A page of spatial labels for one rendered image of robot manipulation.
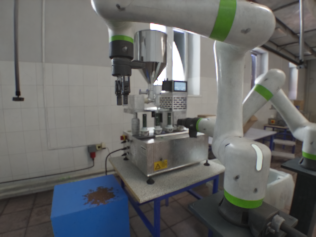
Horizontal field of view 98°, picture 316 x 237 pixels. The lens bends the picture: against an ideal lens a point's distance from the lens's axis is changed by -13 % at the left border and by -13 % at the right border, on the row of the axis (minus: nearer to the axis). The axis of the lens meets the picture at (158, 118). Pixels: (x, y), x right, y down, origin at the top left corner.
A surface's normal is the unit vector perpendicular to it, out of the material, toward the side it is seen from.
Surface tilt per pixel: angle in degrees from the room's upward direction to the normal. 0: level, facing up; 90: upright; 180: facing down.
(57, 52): 90
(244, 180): 90
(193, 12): 113
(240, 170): 90
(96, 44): 90
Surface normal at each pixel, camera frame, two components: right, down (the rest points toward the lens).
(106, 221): 0.51, 0.11
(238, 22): -0.17, 0.55
